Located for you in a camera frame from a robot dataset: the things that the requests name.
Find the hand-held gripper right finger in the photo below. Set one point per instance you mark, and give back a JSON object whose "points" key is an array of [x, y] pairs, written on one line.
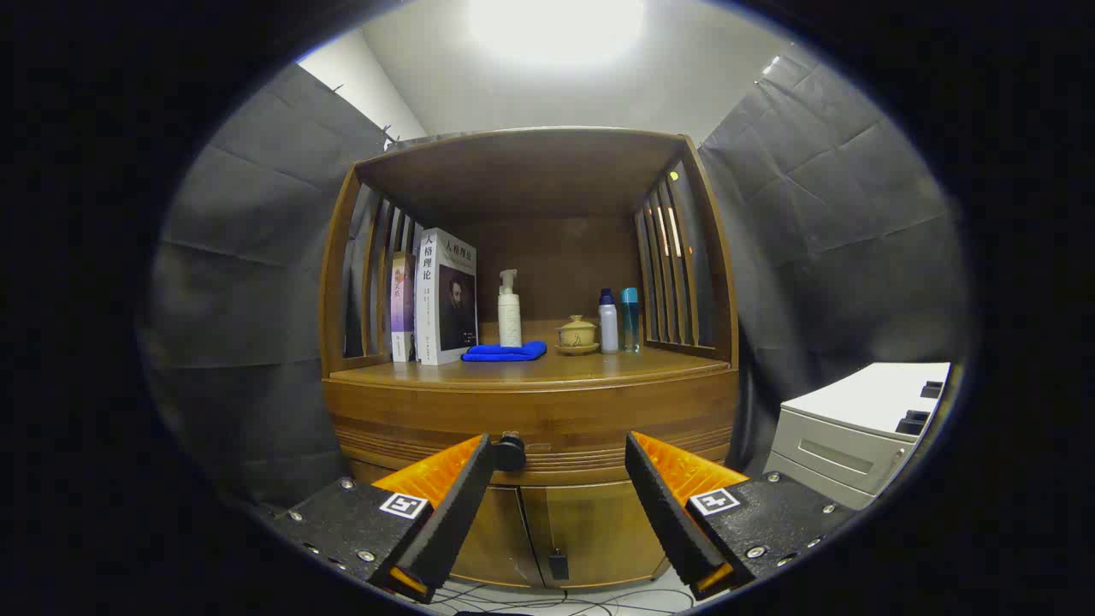
{"points": [[667, 513]]}

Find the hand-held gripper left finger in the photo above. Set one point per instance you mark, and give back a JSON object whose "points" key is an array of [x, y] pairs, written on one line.
{"points": [[453, 513]]}

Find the black drawer knob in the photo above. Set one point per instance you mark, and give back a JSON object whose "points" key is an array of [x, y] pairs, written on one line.
{"points": [[511, 452]]}

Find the wooden drawer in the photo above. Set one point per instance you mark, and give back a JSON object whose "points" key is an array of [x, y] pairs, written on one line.
{"points": [[556, 415]]}

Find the wooden cabinet door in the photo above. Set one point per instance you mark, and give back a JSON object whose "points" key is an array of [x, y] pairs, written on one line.
{"points": [[599, 530], [496, 539]]}

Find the wooden countertop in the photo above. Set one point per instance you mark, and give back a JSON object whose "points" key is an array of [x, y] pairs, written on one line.
{"points": [[599, 366]]}

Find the wooden cabinet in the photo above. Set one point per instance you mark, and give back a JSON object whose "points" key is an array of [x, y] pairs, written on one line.
{"points": [[530, 171]]}

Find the small black door latch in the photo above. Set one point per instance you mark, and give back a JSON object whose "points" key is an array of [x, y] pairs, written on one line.
{"points": [[558, 565]]}

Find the blue folded cloth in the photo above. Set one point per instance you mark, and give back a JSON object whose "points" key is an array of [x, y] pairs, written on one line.
{"points": [[505, 352]]}

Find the teal transparent bottle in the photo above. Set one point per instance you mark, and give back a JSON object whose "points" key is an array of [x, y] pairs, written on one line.
{"points": [[630, 325]]}

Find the white bottle with blue cap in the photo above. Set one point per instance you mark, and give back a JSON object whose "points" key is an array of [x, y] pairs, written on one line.
{"points": [[608, 329]]}

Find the white pump bottle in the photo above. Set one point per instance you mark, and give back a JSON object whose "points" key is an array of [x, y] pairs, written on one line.
{"points": [[510, 321]]}

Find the yellow lidded teacup with saucer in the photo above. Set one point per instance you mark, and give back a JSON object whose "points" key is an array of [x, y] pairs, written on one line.
{"points": [[577, 332]]}

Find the white book with portrait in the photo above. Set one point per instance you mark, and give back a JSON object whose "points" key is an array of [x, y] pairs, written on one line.
{"points": [[445, 299]]}

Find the purple book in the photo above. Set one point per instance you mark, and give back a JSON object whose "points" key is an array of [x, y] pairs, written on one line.
{"points": [[402, 299]]}

